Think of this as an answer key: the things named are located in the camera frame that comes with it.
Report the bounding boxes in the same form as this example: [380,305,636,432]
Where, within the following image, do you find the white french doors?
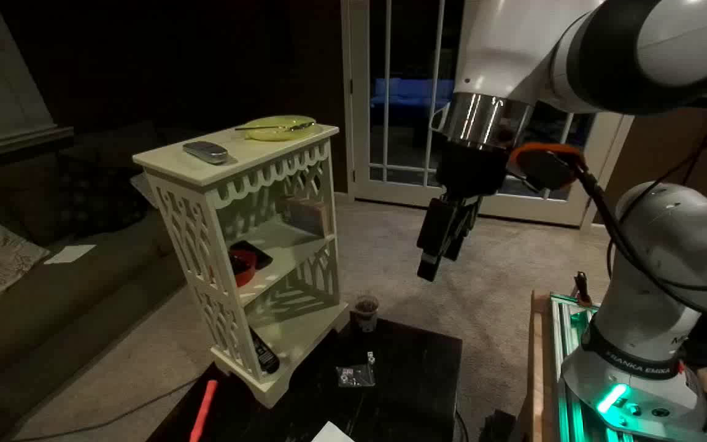
[342,0,632,207]

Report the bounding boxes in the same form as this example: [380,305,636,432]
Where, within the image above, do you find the grey remote on shelf top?
[182,140,229,165]

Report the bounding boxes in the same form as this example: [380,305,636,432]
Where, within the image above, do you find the red bowl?
[229,248,256,287]

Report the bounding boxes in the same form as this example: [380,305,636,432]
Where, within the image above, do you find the brown fabric sofa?
[0,153,185,441]

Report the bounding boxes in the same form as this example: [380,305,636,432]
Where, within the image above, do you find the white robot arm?
[418,0,707,442]

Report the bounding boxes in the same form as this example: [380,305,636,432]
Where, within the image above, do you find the white wooden shelf unit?
[134,126,349,409]

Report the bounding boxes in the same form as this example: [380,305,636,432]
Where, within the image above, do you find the small dark cup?
[352,299,379,335]

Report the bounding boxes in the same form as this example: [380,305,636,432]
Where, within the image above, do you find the small plastic packet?
[336,363,376,389]

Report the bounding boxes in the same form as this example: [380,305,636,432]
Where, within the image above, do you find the white paper on table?
[313,420,355,442]

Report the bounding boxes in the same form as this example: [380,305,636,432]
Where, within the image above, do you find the white paper on sofa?
[44,244,97,265]

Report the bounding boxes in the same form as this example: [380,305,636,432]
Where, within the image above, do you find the yellow bowl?
[237,115,317,142]

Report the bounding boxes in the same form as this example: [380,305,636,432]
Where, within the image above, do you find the black coffee table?
[148,319,463,442]

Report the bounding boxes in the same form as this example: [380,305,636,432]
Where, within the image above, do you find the black remote on bottom shelf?
[250,331,281,373]

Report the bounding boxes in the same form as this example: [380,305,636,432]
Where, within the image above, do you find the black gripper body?
[438,142,509,199]

